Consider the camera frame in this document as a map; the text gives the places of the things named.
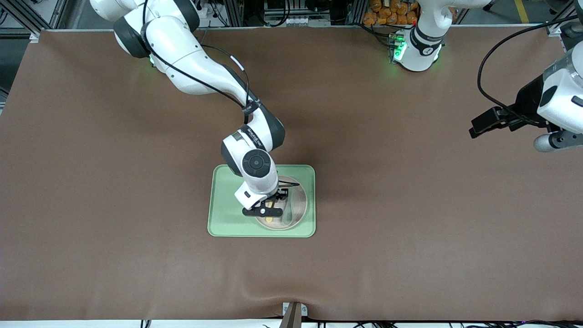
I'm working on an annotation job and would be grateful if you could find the beige round plate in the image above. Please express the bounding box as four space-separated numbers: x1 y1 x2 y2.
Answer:
253 175 308 231

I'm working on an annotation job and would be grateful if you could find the light green rectangular tray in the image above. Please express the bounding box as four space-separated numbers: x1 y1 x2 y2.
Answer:
207 164 316 238

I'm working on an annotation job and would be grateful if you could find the metal table clamp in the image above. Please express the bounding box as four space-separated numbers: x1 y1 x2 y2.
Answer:
279 302 309 328

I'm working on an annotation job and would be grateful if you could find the brown table mat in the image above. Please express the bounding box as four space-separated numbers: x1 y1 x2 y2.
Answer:
0 26 583 322

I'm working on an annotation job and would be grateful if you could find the bag of orange items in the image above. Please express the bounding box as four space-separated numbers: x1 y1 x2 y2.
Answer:
363 0 422 26

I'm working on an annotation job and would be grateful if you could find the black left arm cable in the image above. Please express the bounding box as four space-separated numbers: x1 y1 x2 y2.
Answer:
477 13 583 126

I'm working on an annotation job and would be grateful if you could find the aluminium frame strut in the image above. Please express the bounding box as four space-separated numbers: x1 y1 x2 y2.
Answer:
545 0 583 37
0 0 69 44

